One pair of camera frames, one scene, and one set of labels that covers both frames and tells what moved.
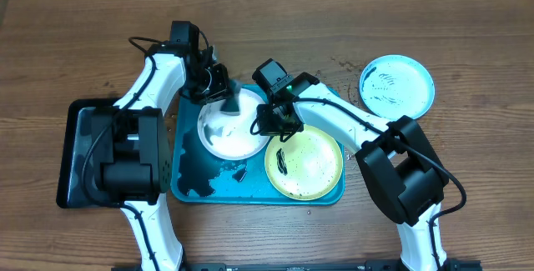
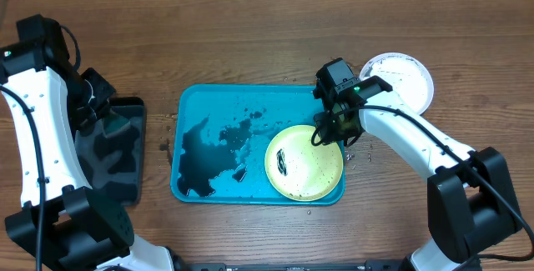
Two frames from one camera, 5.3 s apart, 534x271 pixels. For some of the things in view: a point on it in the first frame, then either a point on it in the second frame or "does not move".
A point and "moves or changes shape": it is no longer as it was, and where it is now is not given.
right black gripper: [279, 122] to [327, 129]
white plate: [225, 127] to [406, 76]
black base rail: [473, 265] does not move
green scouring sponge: [230, 106] moves or changes shape
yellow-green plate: [305, 167] does not move
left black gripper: [220, 91] to [93, 114]
